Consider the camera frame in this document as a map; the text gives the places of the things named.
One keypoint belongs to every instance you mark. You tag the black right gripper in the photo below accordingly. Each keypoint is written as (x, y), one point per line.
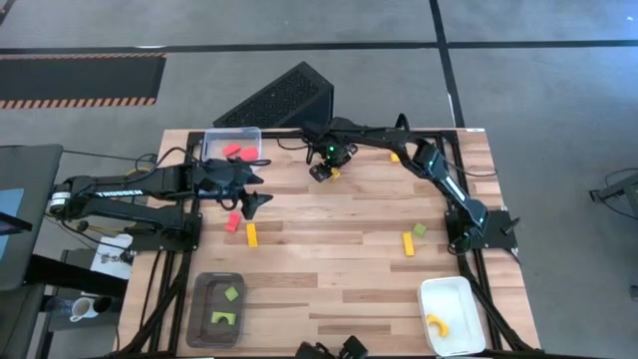
(334, 153)

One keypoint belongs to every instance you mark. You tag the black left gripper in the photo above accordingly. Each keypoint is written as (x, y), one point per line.
(222, 182)

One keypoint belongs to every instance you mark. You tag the long yellow wooden block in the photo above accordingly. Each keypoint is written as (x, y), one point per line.
(409, 244)
(251, 235)

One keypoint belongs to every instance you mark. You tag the green wooden arch block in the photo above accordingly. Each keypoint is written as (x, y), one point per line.
(223, 314)

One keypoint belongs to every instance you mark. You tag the yellow wooden arch block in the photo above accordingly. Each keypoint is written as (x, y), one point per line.
(441, 323)

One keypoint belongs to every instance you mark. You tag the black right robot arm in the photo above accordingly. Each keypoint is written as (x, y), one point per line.
(448, 184)

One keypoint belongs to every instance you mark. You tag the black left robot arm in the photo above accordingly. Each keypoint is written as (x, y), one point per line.
(124, 192)

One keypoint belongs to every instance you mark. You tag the clear plastic bin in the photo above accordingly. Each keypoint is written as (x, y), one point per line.
(214, 139)

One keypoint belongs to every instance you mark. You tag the black mesh computer case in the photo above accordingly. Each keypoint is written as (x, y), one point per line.
(284, 95)

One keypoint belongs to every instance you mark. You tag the black curved hook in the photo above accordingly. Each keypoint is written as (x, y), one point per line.
(402, 119)

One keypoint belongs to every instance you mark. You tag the dark grey tray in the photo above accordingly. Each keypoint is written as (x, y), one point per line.
(199, 334)

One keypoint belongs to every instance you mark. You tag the white printed paper sheet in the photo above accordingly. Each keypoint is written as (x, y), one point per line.
(112, 259)

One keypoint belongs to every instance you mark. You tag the dark round cup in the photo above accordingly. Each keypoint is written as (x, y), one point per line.
(104, 304)

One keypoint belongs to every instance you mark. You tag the white plastic bin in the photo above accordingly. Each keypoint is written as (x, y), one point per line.
(458, 299)

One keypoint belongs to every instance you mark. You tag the dark side cart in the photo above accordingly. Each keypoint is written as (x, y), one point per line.
(65, 273)

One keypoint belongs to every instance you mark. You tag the white coffee mug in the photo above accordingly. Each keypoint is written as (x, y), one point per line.
(82, 309)

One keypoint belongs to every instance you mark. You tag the black hazard-striped floor mat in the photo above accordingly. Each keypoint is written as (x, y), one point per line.
(75, 77)

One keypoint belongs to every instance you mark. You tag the dark grey monitor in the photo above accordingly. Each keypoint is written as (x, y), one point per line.
(35, 169)

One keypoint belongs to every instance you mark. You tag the black aluminium table frame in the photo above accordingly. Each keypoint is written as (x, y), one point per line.
(279, 133)

